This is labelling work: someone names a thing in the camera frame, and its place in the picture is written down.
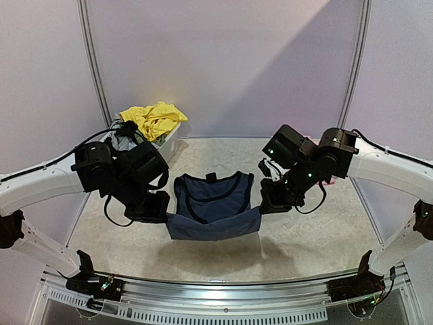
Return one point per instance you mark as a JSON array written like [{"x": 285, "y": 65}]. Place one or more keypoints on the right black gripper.
[{"x": 275, "y": 202}]

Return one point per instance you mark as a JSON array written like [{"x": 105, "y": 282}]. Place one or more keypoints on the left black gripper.
[{"x": 157, "y": 214}]

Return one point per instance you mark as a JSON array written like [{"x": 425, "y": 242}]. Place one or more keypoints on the blue garment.
[{"x": 213, "y": 209}]

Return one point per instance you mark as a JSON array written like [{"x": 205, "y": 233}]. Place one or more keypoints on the pink patterned shorts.
[{"x": 327, "y": 181}]

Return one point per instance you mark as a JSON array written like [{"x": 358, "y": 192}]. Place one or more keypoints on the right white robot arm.
[{"x": 341, "y": 153}]

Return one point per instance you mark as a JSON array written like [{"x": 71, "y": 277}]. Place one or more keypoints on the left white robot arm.
[{"x": 135, "y": 178}]

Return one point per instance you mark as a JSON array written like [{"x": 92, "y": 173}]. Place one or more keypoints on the white plastic laundry basket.
[{"x": 166, "y": 144}]

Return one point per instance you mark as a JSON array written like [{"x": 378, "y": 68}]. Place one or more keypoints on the grey garment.
[{"x": 126, "y": 142}]

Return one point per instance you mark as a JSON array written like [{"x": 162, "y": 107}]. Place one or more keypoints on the black garment in basket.
[{"x": 128, "y": 128}]

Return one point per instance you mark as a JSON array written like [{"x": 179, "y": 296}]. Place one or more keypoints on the yellow garment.
[{"x": 154, "y": 121}]

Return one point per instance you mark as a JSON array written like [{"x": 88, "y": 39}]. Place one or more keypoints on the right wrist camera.
[{"x": 269, "y": 169}]

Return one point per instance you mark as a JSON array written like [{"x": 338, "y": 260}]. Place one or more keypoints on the aluminium front rail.
[{"x": 299, "y": 301}]

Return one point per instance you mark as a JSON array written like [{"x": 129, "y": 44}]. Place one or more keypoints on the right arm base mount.
[{"x": 369, "y": 279}]

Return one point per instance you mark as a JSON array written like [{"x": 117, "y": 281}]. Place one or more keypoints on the left aluminium frame post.
[{"x": 84, "y": 16}]

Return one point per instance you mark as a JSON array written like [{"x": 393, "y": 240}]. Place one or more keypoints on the aluminium frame post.
[
  {"x": 355, "y": 66},
  {"x": 84, "y": 16}
]

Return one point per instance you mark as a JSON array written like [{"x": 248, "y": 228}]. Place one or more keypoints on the right aluminium frame post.
[{"x": 355, "y": 66}]

